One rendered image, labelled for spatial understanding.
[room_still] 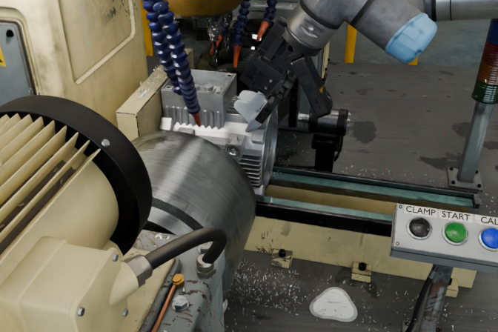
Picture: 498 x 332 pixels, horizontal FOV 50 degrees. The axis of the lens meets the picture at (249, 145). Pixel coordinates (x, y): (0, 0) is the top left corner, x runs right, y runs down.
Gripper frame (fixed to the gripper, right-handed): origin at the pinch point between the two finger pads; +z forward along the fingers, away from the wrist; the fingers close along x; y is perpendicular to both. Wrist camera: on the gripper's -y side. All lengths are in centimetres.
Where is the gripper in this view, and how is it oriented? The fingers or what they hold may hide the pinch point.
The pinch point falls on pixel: (253, 127)
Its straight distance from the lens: 97.2
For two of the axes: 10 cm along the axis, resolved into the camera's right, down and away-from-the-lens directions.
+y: -8.4, -5.4, -1.0
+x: -2.3, 5.2, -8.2
